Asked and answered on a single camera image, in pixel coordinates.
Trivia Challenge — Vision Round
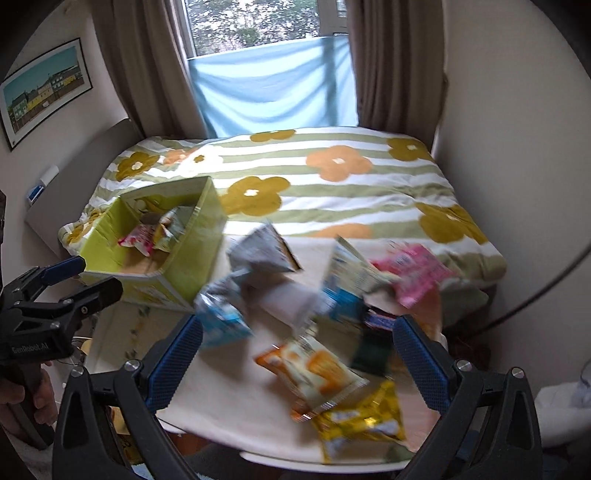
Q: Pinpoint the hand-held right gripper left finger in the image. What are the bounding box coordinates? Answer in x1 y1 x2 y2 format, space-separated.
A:
52 314 204 480

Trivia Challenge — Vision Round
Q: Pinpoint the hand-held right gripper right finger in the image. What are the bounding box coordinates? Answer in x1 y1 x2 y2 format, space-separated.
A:
392 315 543 480

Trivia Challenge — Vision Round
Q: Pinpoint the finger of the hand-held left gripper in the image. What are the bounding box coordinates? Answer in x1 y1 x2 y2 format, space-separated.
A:
4 256 88 319
14 276 124 337

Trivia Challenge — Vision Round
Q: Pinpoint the dark green snack packet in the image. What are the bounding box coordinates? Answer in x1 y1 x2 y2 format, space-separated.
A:
351 330 393 377

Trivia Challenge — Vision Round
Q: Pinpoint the dark purple snack packet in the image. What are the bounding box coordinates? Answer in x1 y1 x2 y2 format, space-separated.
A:
362 309 398 330

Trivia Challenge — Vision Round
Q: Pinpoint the silver blue snack packet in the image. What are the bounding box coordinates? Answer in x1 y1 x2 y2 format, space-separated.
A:
194 272 254 349

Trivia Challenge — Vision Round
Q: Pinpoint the yellow snack packet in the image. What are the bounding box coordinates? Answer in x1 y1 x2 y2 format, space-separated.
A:
311 379 407 463

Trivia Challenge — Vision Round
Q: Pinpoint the large pink snack packet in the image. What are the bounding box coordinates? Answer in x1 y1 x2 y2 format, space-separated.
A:
372 244 455 309

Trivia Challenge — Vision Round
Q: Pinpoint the green cardboard box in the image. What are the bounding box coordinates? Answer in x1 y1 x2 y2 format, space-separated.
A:
76 176 228 313

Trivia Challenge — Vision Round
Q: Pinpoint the orange snack packet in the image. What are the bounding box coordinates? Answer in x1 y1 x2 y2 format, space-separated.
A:
255 335 370 416

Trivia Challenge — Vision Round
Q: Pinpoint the white and blue snack packet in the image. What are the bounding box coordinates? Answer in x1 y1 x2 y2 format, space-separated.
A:
318 236 393 324

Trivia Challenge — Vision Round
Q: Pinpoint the plain white snack packet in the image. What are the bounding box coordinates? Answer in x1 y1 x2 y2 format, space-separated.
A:
252 272 324 337

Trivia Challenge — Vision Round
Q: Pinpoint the grey snack packet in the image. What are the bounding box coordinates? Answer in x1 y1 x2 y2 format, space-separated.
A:
226 223 303 275

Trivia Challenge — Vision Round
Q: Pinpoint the person's left hand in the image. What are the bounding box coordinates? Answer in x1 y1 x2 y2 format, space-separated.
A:
0 362 60 439

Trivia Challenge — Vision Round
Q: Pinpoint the small pink snack packet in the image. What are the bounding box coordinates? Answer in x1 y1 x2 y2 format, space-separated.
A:
117 224 155 257

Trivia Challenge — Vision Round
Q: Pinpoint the pale green bedsheet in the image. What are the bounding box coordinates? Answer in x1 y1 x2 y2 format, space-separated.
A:
443 281 490 324

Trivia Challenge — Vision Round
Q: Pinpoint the white and blue device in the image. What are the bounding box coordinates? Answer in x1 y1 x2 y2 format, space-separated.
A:
27 165 61 204

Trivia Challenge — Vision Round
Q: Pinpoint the yellow green bag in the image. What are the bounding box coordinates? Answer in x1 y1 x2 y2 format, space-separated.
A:
108 406 144 464

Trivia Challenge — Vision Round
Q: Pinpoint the pale green snack packet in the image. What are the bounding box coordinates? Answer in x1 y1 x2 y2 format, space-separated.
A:
152 206 195 252

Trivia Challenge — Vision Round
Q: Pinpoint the beige headboard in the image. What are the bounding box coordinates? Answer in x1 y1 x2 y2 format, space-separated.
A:
23 117 144 259

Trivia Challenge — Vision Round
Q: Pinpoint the striped floral blanket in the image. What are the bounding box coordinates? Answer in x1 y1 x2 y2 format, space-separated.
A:
58 127 509 296

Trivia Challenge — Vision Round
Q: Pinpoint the brown curtain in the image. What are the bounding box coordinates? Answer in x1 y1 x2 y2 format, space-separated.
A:
345 0 451 153
92 0 208 139

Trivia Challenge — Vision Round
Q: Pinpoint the light blue cloth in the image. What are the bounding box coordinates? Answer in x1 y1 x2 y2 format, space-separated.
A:
187 34 361 138

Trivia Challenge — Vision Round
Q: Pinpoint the window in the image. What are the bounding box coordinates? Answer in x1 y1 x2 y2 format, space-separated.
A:
182 0 349 61

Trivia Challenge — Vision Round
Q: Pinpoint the black cable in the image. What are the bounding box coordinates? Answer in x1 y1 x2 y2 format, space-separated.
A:
480 256 591 326

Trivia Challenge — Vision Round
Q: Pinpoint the framed wall poster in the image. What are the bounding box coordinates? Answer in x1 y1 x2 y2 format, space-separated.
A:
0 38 95 152

